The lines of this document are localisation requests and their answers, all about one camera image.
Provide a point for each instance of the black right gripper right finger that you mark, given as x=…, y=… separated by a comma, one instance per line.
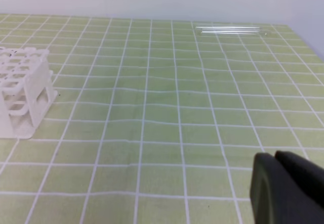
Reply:
x=307, y=175

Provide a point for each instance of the green checkered tablecloth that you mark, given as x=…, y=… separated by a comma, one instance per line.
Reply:
x=155, y=122

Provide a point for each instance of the clear tubes at cloth corner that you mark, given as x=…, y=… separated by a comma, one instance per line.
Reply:
x=228, y=30

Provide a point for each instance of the white plastic test tube rack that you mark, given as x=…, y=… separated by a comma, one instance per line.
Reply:
x=27, y=91

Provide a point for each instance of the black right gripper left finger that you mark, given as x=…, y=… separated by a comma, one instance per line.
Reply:
x=276, y=198

